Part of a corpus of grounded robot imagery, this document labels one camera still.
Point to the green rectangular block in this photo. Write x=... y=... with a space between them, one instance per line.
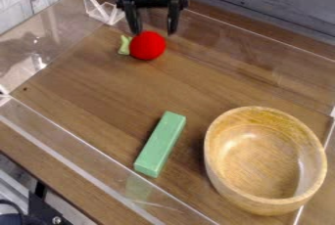
x=159 y=144

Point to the wooden bowl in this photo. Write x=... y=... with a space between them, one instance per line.
x=264 y=160

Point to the clear acrylic barrier wall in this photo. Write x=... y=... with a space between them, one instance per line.
x=79 y=116

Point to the red plush tomato toy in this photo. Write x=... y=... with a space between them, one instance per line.
x=146 y=46

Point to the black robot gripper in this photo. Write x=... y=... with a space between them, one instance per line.
x=131 y=10

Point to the clear acrylic corner bracket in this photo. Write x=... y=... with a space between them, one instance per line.
x=103 y=12

